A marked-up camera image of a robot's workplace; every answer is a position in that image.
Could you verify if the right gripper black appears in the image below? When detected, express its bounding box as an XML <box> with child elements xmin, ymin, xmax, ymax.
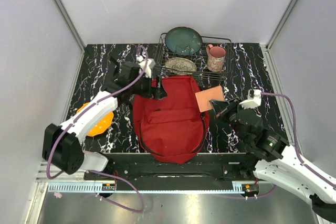
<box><xmin>211</xmin><ymin>97</ymin><xmax>248</xmax><ymax>144</ymax></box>

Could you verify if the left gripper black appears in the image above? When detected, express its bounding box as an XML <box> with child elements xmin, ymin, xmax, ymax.
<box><xmin>130</xmin><ymin>73</ymin><xmax>167</xmax><ymax>101</ymax></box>

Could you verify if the red backpack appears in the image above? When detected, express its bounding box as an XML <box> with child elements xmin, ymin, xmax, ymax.
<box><xmin>103</xmin><ymin>56</ymin><xmax>211</xmax><ymax>165</ymax></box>

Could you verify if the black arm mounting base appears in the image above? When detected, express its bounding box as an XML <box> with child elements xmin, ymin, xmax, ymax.
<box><xmin>83</xmin><ymin>153</ymin><xmax>270</xmax><ymax>183</ymax></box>

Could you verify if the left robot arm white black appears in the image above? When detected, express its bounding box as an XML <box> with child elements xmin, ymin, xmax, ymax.
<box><xmin>43</xmin><ymin>59</ymin><xmax>167</xmax><ymax>180</ymax></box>

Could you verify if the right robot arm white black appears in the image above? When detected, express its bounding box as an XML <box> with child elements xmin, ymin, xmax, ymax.
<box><xmin>210</xmin><ymin>98</ymin><xmax>335</xmax><ymax>222</ymax></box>

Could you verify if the patterned beige plate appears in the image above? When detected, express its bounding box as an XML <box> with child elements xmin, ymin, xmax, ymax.
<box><xmin>164</xmin><ymin>57</ymin><xmax>197</xmax><ymax>75</ymax></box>

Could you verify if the pink patterned mug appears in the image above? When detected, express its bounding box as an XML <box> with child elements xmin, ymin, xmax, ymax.
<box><xmin>206</xmin><ymin>44</ymin><xmax>226</xmax><ymax>72</ymax></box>

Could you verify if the teal ceramic plate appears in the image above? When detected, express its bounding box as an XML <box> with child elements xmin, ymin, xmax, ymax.
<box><xmin>165</xmin><ymin>27</ymin><xmax>203</xmax><ymax>56</ymax></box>

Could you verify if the orange perforated plate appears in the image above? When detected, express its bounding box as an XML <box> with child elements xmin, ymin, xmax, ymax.
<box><xmin>72</xmin><ymin>103</ymin><xmax>114</xmax><ymax>139</ymax></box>

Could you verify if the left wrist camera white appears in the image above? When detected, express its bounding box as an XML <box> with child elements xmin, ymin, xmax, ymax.
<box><xmin>136</xmin><ymin>56</ymin><xmax>155</xmax><ymax>78</ymax></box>

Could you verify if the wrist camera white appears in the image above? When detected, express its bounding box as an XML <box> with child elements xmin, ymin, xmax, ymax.
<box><xmin>136</xmin><ymin>56</ymin><xmax>155</xmax><ymax>78</ymax></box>
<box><xmin>239</xmin><ymin>89</ymin><xmax>261</xmax><ymax>109</ymax></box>

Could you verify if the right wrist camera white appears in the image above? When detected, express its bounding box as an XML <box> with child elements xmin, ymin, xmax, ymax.
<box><xmin>239</xmin><ymin>89</ymin><xmax>261</xmax><ymax>109</ymax></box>

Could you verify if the black wire dish rack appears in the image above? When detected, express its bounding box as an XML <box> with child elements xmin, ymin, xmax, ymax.
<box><xmin>154</xmin><ymin>33</ymin><xmax>233</xmax><ymax>82</ymax></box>

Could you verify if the aluminium frame rail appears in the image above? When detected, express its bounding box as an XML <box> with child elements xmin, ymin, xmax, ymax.
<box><xmin>47</xmin><ymin>171</ymin><xmax>254</xmax><ymax>195</ymax></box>

